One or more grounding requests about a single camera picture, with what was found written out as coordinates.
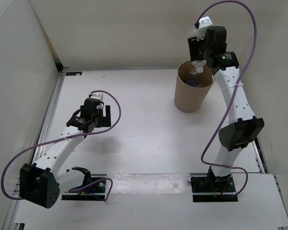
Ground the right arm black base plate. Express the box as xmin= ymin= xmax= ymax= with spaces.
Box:
xmin=186 ymin=174 xmax=238 ymax=203

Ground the aluminium table frame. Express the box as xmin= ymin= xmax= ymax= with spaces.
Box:
xmin=2 ymin=57 xmax=288 ymax=230

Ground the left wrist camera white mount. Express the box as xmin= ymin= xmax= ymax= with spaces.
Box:
xmin=89 ymin=92 xmax=103 ymax=103

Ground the blue label Pocari Sweat bottle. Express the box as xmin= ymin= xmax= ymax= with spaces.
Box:
xmin=185 ymin=78 xmax=203 ymax=88

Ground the clear plastic bottle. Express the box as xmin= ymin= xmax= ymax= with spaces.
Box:
xmin=189 ymin=67 xmax=199 ymax=76

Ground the brown cardboard bin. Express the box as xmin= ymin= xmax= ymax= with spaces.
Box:
xmin=174 ymin=61 xmax=215 ymax=113

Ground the white front board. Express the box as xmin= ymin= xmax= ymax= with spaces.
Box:
xmin=15 ymin=173 xmax=288 ymax=230

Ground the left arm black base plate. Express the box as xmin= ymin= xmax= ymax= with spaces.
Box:
xmin=61 ymin=180 xmax=110 ymax=201

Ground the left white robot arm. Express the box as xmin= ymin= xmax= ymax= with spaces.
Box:
xmin=19 ymin=92 xmax=111 ymax=208

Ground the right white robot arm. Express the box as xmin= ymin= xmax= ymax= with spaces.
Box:
xmin=188 ymin=23 xmax=264 ymax=192

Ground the clear bottle white orange label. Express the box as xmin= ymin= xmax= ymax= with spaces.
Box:
xmin=191 ymin=59 xmax=206 ymax=74

